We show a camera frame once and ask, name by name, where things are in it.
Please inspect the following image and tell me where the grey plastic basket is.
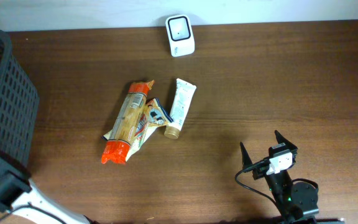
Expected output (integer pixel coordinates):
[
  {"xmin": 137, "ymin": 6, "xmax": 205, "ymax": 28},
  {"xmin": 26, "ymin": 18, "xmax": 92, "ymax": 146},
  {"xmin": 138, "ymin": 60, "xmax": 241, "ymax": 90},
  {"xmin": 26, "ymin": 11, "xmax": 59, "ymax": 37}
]
[{"xmin": 0, "ymin": 30, "xmax": 39, "ymax": 166}]

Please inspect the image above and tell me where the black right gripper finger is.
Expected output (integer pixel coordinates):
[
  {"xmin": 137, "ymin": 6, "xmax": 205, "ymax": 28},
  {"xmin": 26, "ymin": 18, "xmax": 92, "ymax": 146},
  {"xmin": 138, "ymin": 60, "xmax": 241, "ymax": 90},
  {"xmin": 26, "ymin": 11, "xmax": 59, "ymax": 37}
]
[
  {"xmin": 240, "ymin": 142, "xmax": 253, "ymax": 170},
  {"xmin": 274, "ymin": 130, "xmax": 298, "ymax": 151}
]

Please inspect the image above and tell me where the yellow wet wipes packet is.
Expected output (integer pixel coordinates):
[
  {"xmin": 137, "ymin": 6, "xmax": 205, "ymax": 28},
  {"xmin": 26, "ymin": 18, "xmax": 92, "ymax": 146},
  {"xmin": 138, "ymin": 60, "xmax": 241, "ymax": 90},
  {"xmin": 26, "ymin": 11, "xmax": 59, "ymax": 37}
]
[{"xmin": 101, "ymin": 98, "xmax": 173, "ymax": 164}]

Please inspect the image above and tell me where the white barcode scanner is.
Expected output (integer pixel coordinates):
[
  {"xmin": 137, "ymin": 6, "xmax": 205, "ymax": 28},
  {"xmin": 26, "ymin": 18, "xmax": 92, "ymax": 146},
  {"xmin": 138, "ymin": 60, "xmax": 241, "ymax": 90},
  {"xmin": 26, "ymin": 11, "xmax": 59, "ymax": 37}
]
[{"xmin": 165, "ymin": 14, "xmax": 195, "ymax": 57}]

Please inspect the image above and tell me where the white cream tube gold cap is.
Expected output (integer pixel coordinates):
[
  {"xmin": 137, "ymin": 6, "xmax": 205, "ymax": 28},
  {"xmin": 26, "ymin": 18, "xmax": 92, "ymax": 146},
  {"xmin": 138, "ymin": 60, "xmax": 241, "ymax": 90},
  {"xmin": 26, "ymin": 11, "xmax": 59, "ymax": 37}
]
[{"xmin": 164, "ymin": 78, "xmax": 196, "ymax": 139}]

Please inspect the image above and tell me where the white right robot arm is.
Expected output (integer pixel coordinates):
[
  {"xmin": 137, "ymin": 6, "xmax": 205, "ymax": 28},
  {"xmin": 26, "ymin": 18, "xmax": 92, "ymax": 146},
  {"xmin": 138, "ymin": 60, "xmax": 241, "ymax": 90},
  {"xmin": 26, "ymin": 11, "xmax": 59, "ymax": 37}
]
[{"xmin": 234, "ymin": 131, "xmax": 319, "ymax": 223}]

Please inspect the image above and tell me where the orange spaghetti packet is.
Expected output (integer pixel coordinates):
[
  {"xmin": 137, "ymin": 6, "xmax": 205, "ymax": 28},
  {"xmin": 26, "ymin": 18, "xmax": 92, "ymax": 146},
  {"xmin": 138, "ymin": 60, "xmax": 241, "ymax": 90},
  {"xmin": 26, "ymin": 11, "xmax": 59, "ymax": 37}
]
[{"xmin": 101, "ymin": 80, "xmax": 155, "ymax": 164}]

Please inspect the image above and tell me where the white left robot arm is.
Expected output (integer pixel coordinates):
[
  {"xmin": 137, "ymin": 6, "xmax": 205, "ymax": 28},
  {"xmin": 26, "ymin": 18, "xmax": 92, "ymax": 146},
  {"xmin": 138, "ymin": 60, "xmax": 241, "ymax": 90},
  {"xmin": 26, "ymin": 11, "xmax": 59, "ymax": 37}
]
[{"xmin": 0, "ymin": 150, "xmax": 94, "ymax": 223}]

